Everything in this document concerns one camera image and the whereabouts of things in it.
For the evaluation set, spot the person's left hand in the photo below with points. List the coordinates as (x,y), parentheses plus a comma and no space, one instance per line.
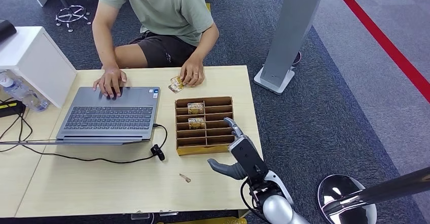
(193,71)

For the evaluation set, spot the person's right hand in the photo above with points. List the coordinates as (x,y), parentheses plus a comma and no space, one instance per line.
(110,80)

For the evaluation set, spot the person's right forearm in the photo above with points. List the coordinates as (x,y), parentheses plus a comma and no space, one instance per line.
(103,48)

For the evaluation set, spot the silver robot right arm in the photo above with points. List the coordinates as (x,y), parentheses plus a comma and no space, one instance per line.
(278,210)

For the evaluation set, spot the person's left forearm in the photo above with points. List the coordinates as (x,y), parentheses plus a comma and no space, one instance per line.
(205,46)

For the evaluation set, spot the cardboard card holder box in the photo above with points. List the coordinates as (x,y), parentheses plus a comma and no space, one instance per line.
(218,125)

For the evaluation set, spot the person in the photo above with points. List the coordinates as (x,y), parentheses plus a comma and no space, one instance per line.
(161,11)

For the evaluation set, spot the grey laptop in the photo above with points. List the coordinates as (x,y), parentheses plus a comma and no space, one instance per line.
(111,118)

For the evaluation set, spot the yellow floor tape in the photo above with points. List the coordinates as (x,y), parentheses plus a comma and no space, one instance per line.
(208,7)

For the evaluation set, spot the white cabinet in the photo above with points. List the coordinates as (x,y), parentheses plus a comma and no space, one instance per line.
(37,61)

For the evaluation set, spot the black office chair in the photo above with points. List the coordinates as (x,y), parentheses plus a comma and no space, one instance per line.
(70,14)

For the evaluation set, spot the black clip-on device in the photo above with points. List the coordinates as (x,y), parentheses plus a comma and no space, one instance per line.
(158,152)

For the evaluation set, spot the clear water bottle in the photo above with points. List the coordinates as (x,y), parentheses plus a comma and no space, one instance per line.
(20,95)

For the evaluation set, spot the grey kiosk pillar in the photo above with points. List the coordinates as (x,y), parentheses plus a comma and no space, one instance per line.
(289,31)

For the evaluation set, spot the black and yellow box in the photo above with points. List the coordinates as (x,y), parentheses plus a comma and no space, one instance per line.
(10,109)

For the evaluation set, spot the dark round base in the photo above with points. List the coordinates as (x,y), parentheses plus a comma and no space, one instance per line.
(297,58)

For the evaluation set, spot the small tan tag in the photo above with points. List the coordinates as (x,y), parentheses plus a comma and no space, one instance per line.
(184,178)

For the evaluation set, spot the black device on cabinet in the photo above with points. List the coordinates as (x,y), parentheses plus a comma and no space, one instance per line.
(6,29)

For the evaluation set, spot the yellow object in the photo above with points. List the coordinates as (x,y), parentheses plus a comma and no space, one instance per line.
(208,221)

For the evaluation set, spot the chrome round stand base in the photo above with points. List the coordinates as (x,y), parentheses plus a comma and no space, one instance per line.
(336,190)

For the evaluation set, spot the red barrier strip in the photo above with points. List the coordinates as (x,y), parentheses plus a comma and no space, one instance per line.
(379,34)

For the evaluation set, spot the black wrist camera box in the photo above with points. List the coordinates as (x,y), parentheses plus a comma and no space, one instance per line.
(248,158)

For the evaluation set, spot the clear table bracket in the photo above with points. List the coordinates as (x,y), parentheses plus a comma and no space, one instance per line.
(168,213)
(140,216)

